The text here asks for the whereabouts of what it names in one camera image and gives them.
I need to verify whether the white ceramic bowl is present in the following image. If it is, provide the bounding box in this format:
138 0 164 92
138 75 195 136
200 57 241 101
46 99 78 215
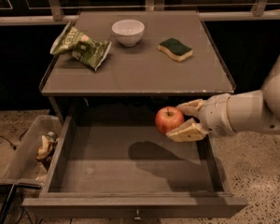
111 20 145 47

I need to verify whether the black cable on floor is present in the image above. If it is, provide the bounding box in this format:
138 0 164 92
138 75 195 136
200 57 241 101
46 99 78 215
0 131 19 150

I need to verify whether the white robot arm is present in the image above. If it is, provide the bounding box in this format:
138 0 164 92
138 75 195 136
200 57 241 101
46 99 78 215
166 54 280 142

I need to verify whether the black stand with cables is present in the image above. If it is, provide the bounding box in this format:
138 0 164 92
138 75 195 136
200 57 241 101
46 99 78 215
0 183 39 224

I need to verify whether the open grey top drawer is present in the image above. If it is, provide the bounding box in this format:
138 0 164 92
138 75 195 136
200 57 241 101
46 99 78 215
23 117 247 219

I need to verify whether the green yellow sponge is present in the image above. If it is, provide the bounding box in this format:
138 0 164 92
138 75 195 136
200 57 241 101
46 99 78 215
158 38 193 62

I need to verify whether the metal window railing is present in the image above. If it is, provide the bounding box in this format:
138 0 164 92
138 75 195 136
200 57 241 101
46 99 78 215
0 0 280 25

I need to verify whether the metal drawer knob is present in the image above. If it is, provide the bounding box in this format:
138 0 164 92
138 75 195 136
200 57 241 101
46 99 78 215
133 209 142 221

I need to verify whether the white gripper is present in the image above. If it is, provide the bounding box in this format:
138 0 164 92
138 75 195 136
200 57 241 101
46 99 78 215
166 93 235 142

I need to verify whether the grey cabinet with top surface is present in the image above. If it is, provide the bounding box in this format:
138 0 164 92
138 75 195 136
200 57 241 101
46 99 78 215
38 10 237 126

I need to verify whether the red apple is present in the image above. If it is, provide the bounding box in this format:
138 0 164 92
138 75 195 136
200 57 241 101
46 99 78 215
155 106 184 134

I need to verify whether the green chip bag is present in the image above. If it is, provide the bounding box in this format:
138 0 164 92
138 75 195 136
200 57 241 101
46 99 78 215
50 22 112 71

